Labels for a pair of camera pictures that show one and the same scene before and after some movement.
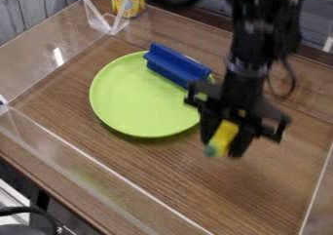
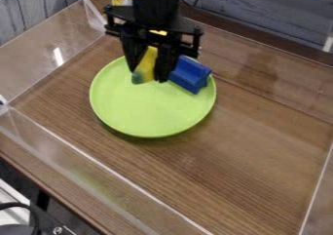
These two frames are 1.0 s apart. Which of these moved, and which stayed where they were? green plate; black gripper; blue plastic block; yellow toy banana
Moved: yellow toy banana; black gripper
Stayed: blue plastic block; green plate
